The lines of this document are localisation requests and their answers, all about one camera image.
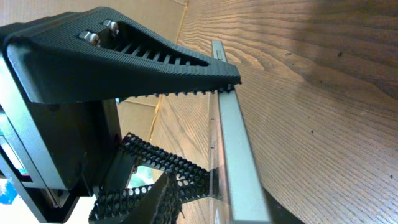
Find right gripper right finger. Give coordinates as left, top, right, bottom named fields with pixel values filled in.
left=121, top=172, right=182, bottom=224

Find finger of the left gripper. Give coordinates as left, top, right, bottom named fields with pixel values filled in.
left=88, top=180, right=210, bottom=223
left=121, top=133, right=210, bottom=184

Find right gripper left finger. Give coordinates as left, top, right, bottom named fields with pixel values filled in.
left=1, top=7, right=241, bottom=104

